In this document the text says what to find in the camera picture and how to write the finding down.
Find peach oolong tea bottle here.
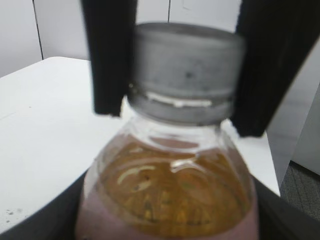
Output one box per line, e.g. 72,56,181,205
74,116,259,240

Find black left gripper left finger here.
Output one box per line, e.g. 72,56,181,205
0,171,87,240

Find grey plastic bottle cap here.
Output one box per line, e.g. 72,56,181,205
127,22,246,126

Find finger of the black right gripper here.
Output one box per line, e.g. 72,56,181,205
231,0,320,137
81,0,138,117

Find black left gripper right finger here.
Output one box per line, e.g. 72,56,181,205
253,178,320,240

